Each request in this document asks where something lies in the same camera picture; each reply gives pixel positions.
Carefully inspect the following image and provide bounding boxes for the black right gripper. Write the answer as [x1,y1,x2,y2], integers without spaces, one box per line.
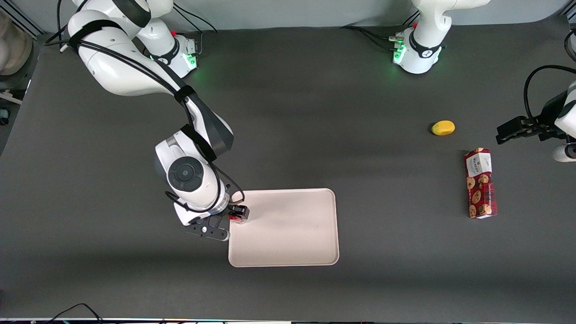
[211,205,250,228]

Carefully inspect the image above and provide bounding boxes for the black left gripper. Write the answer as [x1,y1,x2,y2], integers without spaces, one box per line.
[496,91,568,144]

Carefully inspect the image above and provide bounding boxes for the beige rectangular tray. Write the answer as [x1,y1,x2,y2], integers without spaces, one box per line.
[228,188,340,268]

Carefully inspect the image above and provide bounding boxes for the red cookie box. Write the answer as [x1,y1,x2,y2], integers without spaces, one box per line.
[464,148,498,219]

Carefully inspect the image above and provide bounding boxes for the yellow mango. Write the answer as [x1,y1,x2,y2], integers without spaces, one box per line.
[431,120,455,136]

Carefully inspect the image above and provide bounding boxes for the dark grey table mat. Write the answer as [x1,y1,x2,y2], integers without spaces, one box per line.
[0,18,576,322]

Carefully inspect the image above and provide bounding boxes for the beige round stool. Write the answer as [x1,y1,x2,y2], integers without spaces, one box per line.
[0,11,33,76]

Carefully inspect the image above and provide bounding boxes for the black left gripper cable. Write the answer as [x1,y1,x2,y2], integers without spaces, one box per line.
[523,65,576,124]

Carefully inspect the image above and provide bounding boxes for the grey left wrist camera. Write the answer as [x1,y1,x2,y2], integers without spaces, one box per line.
[553,144,576,162]

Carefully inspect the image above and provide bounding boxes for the black right arm base cable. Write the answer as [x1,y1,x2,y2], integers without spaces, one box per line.
[173,4,219,57]

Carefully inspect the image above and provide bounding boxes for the thin black cable loop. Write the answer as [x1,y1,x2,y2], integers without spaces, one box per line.
[47,303,104,324]

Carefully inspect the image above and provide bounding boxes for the black left arm base cables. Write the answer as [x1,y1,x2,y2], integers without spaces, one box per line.
[340,25,405,52]

